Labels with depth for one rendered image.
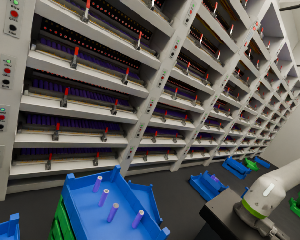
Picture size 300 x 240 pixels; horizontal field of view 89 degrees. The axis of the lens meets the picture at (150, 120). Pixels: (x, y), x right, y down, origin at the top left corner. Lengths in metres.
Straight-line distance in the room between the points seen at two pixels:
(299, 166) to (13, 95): 1.39
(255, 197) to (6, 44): 1.26
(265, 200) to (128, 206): 0.69
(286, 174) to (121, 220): 0.91
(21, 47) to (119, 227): 0.70
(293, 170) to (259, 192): 0.24
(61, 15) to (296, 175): 1.32
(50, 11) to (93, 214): 0.71
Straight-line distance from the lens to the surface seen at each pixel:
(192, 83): 1.23
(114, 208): 0.53
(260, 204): 1.04
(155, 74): 0.98
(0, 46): 0.76
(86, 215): 0.58
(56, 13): 0.76
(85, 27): 0.77
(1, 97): 0.81
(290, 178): 1.17
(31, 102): 0.82
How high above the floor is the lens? 0.87
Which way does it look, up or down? 17 degrees down
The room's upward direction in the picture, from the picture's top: 24 degrees clockwise
